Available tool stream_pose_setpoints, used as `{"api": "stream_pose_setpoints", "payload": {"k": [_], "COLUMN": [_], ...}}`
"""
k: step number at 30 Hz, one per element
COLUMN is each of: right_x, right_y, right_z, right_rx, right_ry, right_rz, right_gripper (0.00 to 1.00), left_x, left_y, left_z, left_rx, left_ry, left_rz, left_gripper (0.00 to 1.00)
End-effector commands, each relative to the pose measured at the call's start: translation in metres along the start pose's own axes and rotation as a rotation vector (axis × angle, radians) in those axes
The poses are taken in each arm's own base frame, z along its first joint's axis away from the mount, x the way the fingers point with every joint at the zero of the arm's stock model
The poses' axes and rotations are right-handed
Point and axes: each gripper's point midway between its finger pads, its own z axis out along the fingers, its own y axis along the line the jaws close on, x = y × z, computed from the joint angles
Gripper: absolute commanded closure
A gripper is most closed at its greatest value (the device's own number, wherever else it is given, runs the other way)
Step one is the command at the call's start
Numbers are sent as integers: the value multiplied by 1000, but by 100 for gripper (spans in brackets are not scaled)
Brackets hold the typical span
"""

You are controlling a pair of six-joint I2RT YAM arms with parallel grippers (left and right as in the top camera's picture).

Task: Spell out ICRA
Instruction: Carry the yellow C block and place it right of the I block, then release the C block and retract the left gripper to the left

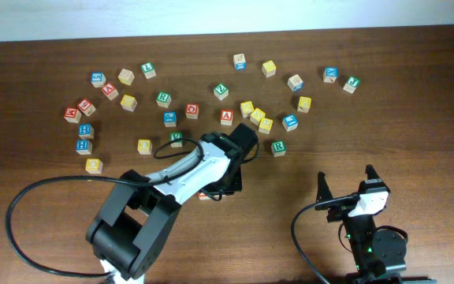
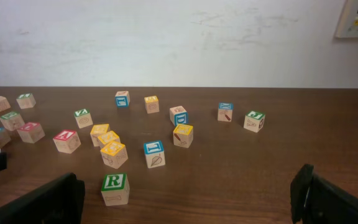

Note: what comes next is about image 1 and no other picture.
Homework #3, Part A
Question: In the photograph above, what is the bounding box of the blue H block lower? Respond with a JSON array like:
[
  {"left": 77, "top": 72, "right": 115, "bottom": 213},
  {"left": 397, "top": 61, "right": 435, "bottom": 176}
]
[{"left": 76, "top": 140, "right": 93, "bottom": 155}]

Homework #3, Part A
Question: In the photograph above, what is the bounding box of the green L block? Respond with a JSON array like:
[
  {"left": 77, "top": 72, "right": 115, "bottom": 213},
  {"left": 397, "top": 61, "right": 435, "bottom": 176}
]
[{"left": 141, "top": 62, "right": 156, "bottom": 79}]

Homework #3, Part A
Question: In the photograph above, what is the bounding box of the yellow block cluster lower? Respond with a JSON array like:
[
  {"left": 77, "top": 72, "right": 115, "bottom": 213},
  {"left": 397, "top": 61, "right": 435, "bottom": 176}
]
[{"left": 259, "top": 118, "right": 274, "bottom": 134}]

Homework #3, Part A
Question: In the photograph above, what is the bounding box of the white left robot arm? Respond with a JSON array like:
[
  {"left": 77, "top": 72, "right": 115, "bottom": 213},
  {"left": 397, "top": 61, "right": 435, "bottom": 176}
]
[{"left": 86, "top": 124, "right": 259, "bottom": 283}]

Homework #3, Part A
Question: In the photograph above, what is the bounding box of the yellow D block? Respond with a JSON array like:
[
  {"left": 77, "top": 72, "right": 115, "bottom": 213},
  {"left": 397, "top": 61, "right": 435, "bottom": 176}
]
[{"left": 85, "top": 159, "right": 103, "bottom": 174}]

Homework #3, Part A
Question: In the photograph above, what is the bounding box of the blue h block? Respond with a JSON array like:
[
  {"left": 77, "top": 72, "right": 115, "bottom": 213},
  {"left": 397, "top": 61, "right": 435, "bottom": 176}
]
[
  {"left": 78, "top": 124, "right": 95, "bottom": 140},
  {"left": 76, "top": 140, "right": 93, "bottom": 155}
]

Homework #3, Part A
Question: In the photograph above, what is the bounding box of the red A block centre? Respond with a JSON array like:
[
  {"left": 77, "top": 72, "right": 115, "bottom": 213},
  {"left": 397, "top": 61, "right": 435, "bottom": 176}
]
[{"left": 220, "top": 110, "right": 233, "bottom": 125}]

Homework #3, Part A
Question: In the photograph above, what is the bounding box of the yellow block cluster middle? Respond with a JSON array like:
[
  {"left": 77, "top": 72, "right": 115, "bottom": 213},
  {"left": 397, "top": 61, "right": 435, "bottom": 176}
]
[{"left": 250, "top": 108, "right": 266, "bottom": 126}]

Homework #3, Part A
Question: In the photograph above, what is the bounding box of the wooden block orange letter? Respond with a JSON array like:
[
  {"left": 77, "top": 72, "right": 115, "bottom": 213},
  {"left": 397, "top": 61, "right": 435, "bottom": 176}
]
[{"left": 288, "top": 74, "right": 303, "bottom": 92}]

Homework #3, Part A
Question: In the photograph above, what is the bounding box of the red O block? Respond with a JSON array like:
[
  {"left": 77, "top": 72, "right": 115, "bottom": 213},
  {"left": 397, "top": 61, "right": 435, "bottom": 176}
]
[{"left": 185, "top": 103, "right": 199, "bottom": 119}]

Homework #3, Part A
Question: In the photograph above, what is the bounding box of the green r block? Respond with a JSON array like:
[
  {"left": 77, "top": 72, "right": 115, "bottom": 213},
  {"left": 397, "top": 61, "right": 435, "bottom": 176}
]
[
  {"left": 156, "top": 92, "right": 172, "bottom": 108},
  {"left": 271, "top": 140, "right": 286, "bottom": 157}
]

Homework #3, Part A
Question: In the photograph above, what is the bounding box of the red 9 block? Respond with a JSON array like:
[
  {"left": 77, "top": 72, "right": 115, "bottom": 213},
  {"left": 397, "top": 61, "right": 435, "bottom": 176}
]
[{"left": 77, "top": 99, "right": 96, "bottom": 116}]

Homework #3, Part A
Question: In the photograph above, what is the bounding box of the blue E block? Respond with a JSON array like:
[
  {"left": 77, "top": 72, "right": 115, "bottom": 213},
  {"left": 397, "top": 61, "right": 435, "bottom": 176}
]
[{"left": 282, "top": 114, "right": 299, "bottom": 132}]

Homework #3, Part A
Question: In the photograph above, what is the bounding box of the yellow block top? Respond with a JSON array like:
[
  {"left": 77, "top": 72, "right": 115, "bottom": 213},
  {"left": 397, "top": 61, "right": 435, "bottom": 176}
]
[{"left": 262, "top": 60, "right": 277, "bottom": 77}]

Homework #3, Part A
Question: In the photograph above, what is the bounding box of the green R block right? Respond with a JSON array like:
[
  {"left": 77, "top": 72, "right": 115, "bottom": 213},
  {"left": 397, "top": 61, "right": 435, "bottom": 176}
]
[{"left": 271, "top": 140, "right": 286, "bottom": 157}]

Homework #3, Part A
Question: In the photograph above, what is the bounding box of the yellow O block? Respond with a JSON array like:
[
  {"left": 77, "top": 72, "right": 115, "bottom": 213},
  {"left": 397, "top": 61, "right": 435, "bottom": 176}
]
[{"left": 137, "top": 139, "right": 152, "bottom": 155}]

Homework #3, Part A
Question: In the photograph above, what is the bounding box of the red I letter block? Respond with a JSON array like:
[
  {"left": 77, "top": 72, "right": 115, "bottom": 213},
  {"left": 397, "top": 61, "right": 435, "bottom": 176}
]
[{"left": 199, "top": 192, "right": 210, "bottom": 200}]

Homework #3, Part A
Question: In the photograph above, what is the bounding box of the blue 5 block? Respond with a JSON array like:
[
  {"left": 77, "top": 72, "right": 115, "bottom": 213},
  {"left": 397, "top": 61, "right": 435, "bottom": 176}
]
[{"left": 91, "top": 72, "right": 106, "bottom": 88}]

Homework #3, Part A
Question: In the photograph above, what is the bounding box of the blue X block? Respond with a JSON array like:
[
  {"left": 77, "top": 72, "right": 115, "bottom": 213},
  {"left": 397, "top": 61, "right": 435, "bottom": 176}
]
[{"left": 323, "top": 66, "right": 338, "bottom": 83}]

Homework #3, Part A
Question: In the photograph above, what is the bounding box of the wooden block blue side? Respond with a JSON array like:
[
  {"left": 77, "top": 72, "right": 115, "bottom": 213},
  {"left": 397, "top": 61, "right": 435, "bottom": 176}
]
[{"left": 233, "top": 54, "right": 247, "bottom": 70}]

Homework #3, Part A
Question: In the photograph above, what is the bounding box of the blue H block upper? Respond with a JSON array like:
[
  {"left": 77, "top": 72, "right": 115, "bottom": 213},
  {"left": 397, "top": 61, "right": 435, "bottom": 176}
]
[{"left": 78, "top": 124, "right": 95, "bottom": 140}]

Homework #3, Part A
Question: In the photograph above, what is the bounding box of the red A block left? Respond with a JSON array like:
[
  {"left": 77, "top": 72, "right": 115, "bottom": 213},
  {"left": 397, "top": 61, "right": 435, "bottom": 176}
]
[{"left": 102, "top": 82, "right": 119, "bottom": 100}]

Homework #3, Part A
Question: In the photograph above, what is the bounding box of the plain wooden block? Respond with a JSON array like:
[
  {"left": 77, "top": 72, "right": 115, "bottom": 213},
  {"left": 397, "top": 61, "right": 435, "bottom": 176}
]
[{"left": 118, "top": 69, "right": 135, "bottom": 86}]

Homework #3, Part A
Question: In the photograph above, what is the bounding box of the yellow block cluster left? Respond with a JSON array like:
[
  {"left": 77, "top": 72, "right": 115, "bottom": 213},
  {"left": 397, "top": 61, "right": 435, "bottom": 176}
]
[{"left": 240, "top": 101, "right": 254, "bottom": 118}]

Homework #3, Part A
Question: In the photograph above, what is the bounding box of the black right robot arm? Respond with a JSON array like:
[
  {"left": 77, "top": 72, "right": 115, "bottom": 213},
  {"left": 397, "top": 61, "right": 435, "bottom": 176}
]
[{"left": 316, "top": 165, "right": 408, "bottom": 283}]

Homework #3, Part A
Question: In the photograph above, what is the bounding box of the blue block centre left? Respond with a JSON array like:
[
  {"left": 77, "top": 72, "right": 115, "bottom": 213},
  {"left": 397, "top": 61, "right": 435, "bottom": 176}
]
[{"left": 163, "top": 112, "right": 177, "bottom": 127}]

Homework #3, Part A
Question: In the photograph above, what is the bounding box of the green R block left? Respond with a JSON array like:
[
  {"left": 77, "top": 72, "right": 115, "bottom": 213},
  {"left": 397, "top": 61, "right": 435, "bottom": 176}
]
[{"left": 156, "top": 92, "right": 172, "bottom": 108}]

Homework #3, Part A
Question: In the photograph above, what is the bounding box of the yellow block cluster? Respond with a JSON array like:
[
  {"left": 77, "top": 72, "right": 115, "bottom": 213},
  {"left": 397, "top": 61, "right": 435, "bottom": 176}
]
[
  {"left": 250, "top": 108, "right": 266, "bottom": 126},
  {"left": 240, "top": 101, "right": 254, "bottom": 118},
  {"left": 259, "top": 118, "right": 274, "bottom": 134}
]

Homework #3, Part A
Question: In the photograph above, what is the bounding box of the yellow block right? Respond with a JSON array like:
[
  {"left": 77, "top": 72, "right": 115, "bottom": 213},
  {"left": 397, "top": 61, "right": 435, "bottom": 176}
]
[{"left": 297, "top": 96, "right": 312, "bottom": 113}]

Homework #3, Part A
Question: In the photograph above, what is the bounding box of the yellow block upper left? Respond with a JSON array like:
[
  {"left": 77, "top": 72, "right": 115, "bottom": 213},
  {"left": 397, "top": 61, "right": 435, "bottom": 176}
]
[{"left": 121, "top": 95, "right": 137, "bottom": 112}]

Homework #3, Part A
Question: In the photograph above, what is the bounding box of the red M block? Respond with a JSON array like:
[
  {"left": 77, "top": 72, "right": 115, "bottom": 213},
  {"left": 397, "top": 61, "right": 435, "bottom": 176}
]
[{"left": 64, "top": 107, "right": 82, "bottom": 124}]

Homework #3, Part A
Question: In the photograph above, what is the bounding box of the green J block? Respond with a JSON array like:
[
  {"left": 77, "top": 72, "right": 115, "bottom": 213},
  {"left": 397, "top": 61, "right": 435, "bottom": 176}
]
[{"left": 343, "top": 77, "right": 361, "bottom": 94}]

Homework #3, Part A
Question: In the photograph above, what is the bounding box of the green Z block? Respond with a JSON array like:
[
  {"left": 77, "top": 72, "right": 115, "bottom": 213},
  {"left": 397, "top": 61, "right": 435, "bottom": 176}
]
[{"left": 214, "top": 84, "right": 229, "bottom": 101}]

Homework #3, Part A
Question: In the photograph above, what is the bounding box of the red a block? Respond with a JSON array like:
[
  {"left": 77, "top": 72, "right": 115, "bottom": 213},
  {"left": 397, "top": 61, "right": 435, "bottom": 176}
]
[
  {"left": 102, "top": 82, "right": 119, "bottom": 100},
  {"left": 220, "top": 110, "right": 233, "bottom": 125}
]

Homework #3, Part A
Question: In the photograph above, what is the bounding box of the green V block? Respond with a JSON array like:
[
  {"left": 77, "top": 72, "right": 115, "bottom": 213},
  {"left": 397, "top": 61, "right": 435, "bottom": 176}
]
[{"left": 169, "top": 133, "right": 183, "bottom": 148}]

